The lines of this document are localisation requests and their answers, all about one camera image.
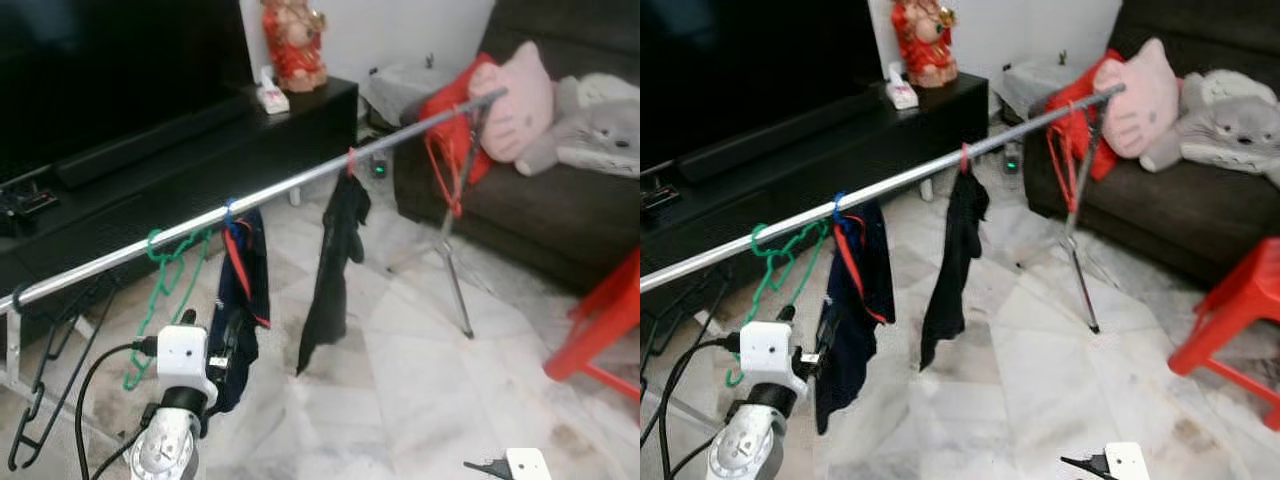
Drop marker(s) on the navy shirt red stripe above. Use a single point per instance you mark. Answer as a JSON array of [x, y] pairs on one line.
[[870, 290], [250, 280]]

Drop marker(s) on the blue plastic hanger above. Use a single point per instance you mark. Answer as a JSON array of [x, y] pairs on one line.
[[838, 210], [229, 215]]

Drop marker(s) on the green plastic hanger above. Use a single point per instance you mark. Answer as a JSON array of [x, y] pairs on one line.
[[155, 258], [762, 255]]

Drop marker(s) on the black plastic hanger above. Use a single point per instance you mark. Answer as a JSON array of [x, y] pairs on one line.
[[38, 400]]

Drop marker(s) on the salmon pink plastic hanger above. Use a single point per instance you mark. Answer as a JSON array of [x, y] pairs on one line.
[[351, 165], [965, 160]]

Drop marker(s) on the red plastic hanger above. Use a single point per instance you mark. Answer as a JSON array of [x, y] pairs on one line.
[[1068, 195], [457, 208]]

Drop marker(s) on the black T-shirt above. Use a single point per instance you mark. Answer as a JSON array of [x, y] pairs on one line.
[[335, 260], [955, 260]]

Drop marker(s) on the black TV console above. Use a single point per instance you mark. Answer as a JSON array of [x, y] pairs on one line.
[[900, 140], [250, 160]]

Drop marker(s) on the red plastic stool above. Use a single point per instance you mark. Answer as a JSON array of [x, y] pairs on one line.
[[610, 300], [1240, 290]]

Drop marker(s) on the black soundbar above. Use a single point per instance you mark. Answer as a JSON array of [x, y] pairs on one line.
[[770, 135], [150, 140]]

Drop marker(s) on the black electronic box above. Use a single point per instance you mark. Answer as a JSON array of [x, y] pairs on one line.
[[30, 203], [660, 195]]

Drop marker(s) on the grey charger green light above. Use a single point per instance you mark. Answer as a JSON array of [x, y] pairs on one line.
[[1011, 160], [379, 168]]

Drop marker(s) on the white pink tissue box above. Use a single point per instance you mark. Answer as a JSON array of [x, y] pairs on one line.
[[902, 93], [273, 98]]

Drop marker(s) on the black television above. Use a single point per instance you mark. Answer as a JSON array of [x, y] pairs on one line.
[[740, 70], [100, 70]]

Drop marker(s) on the dark grey sofa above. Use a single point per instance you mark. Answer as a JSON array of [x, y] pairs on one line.
[[1180, 220], [540, 220]]

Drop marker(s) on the red gold figurine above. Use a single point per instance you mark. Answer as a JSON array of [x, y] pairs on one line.
[[925, 45], [295, 50]]

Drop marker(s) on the white lace cloth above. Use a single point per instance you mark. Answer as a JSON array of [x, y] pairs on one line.
[[1030, 85], [400, 90]]

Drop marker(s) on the grey cat plush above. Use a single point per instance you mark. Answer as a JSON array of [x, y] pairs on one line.
[[600, 130], [1230, 130]]

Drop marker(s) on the red cushion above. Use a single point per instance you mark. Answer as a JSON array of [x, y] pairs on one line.
[[445, 100], [1065, 95]]

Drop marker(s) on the pink cat plush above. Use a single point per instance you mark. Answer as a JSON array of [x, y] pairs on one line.
[[515, 105], [1140, 100]]

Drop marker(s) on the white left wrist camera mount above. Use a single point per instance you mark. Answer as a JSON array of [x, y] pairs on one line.
[[770, 355], [185, 360]]

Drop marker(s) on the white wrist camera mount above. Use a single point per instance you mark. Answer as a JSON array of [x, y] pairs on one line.
[[770, 355], [1127, 462], [528, 465], [185, 360]]

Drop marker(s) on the silver clothes rail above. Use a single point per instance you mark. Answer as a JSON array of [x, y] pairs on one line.
[[300, 178], [900, 180]]

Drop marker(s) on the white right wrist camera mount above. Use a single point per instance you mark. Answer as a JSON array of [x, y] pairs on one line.
[[528, 465], [1127, 462]]

